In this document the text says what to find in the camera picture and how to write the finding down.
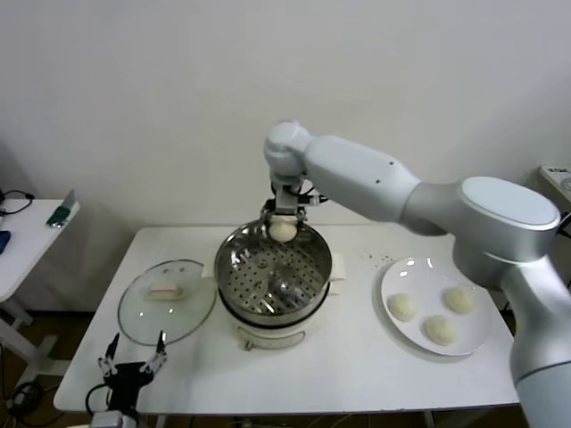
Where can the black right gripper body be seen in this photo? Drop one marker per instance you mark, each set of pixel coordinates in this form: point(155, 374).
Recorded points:
point(269, 207)

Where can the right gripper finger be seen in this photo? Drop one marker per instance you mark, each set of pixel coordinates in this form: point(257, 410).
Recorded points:
point(302, 217)
point(266, 218)

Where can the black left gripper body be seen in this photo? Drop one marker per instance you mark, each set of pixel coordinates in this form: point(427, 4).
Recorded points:
point(127, 379)

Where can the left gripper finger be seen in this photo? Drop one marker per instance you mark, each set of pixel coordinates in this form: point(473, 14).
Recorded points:
point(113, 350)
point(160, 345)

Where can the white steamed baozi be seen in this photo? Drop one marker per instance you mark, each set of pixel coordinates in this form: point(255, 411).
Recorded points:
point(282, 231)
point(439, 330)
point(459, 300)
point(402, 307)

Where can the round glass lid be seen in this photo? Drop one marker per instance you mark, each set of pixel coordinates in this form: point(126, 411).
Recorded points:
point(143, 312)

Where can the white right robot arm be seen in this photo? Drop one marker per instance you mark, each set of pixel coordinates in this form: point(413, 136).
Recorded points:
point(357, 174)

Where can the stainless steel steamer basket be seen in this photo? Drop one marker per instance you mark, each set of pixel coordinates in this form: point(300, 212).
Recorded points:
point(308, 267)

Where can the scattered brown crumbs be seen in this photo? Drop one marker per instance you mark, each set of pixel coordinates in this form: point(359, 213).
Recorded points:
point(370, 257)

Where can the white electric cooker base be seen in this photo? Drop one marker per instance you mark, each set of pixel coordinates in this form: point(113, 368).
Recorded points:
point(276, 332)

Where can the white round plate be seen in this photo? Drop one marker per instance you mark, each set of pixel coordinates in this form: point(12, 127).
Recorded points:
point(401, 276)

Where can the white side table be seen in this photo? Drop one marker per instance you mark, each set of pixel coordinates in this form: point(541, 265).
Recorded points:
point(31, 241)

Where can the green flat device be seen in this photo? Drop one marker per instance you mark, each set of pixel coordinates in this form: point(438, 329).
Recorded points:
point(60, 216)

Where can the blue object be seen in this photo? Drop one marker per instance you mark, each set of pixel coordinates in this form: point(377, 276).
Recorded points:
point(3, 243)

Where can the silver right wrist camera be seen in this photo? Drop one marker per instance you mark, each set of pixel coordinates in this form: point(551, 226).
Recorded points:
point(286, 200)

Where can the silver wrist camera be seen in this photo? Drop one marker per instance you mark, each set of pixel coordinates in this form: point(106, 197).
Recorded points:
point(107, 420)
point(286, 200)

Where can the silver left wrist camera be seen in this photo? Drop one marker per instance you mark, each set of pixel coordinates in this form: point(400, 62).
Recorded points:
point(107, 420)

